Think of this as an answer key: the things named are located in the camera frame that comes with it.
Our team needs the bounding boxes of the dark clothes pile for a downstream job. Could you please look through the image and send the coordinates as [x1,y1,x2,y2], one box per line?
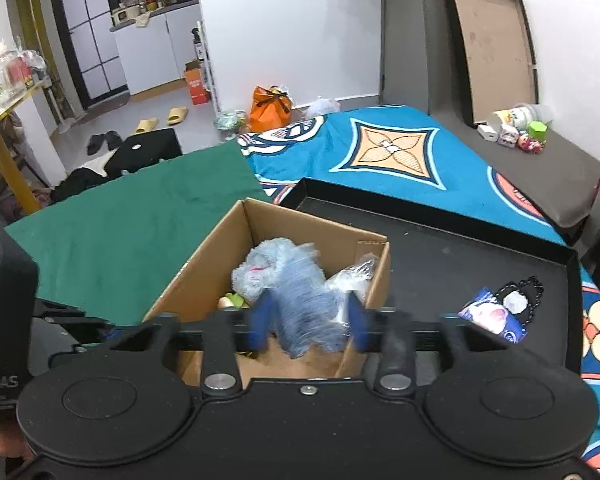
[50,157,112,204]

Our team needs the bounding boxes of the orange bag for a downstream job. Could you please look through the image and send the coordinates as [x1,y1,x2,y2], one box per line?
[250,85,294,134]

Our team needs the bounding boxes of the person's left hand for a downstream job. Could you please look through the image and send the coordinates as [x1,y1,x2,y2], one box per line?
[0,437,34,467]

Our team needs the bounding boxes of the black beaded keychain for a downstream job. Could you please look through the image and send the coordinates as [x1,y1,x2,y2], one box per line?
[495,275,545,334]

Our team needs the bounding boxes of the black framed brown board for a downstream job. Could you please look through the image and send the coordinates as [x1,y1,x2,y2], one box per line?
[439,0,540,129]

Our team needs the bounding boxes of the black framed glass door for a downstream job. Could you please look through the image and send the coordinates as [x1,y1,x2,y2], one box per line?
[45,0,132,112]

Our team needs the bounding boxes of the yellow table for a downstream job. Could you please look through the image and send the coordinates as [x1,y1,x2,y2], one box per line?
[0,77,52,216]

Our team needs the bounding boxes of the grey mattress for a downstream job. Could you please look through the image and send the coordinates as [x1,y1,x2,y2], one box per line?
[430,110,600,244]

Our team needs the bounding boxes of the blue pink packet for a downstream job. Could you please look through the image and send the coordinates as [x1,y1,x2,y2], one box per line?
[457,287,525,345]

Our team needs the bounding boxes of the orange carton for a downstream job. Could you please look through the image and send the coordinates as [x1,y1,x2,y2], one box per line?
[184,62,212,106]

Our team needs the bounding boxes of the clear glass jar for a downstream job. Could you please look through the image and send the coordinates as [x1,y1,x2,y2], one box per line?
[0,44,47,97]

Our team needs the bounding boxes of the white standing rack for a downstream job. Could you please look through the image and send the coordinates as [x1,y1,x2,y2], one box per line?
[192,20,221,112]

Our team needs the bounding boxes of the white plastic bag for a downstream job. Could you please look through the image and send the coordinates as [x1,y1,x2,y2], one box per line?
[305,96,341,121]

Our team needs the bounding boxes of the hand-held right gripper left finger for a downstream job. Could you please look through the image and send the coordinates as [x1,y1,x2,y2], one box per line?
[105,291,273,397]

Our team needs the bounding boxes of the black laptop bag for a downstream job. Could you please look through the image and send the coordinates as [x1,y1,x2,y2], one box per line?
[102,128,183,180]

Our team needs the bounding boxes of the blue printed blanket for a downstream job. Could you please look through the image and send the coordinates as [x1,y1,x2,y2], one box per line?
[237,105,600,472]

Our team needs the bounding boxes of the hamburger plush toy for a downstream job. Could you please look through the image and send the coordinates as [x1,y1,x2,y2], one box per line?
[217,291,251,311]

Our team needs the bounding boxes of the brown cardboard box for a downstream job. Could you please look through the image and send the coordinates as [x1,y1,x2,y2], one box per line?
[142,198,392,387]

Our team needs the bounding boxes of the black tray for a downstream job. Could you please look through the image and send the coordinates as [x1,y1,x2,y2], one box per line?
[272,177,581,376]

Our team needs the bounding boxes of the clear plastic bag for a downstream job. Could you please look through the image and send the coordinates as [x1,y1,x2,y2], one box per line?
[325,255,381,307]

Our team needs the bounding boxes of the clear bag with greens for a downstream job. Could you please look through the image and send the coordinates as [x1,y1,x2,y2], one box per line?
[214,109,249,137]

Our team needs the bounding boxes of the green mat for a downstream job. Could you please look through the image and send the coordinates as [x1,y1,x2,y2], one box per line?
[4,140,276,329]

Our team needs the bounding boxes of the white kitchen cabinet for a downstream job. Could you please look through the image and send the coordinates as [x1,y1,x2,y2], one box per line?
[111,0,204,97]

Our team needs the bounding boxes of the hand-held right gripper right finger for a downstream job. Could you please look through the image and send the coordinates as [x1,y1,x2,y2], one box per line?
[347,295,502,396]

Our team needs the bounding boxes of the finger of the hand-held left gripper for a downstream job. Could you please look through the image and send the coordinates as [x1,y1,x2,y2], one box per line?
[55,317,117,357]
[34,299,89,322]

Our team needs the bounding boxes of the red toy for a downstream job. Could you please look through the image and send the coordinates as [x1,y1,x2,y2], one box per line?
[517,132,546,154]

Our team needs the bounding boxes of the grey plush paw pink pads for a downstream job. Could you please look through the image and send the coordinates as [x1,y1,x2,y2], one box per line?
[231,237,326,307]

